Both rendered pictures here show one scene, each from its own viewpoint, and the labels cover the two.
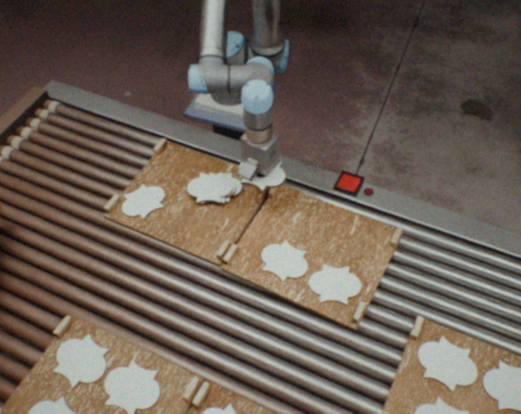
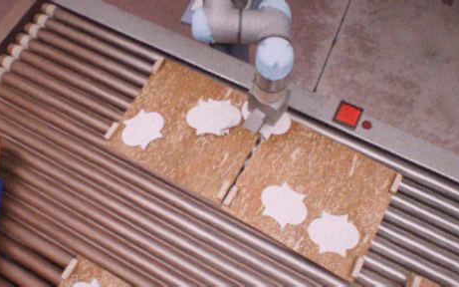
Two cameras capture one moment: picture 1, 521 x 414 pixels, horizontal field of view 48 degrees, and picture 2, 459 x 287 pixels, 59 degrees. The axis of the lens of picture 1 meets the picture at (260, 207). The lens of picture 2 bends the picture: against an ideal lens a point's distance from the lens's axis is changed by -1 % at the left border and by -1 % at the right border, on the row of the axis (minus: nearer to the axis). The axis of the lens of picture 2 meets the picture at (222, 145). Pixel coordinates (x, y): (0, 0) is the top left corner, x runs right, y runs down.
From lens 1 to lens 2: 0.67 m
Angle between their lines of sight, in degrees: 17
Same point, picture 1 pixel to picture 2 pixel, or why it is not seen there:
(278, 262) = (277, 206)
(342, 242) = (341, 185)
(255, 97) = (274, 64)
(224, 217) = (224, 150)
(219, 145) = (217, 64)
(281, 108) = not seen: outside the picture
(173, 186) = (172, 112)
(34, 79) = not seen: outside the picture
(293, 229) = (293, 167)
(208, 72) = (215, 20)
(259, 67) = (276, 16)
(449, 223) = (446, 164)
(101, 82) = not seen: outside the picture
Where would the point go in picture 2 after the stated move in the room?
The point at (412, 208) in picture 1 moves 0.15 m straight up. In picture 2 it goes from (410, 145) to (432, 126)
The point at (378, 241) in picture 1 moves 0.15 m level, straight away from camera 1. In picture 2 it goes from (376, 185) to (385, 140)
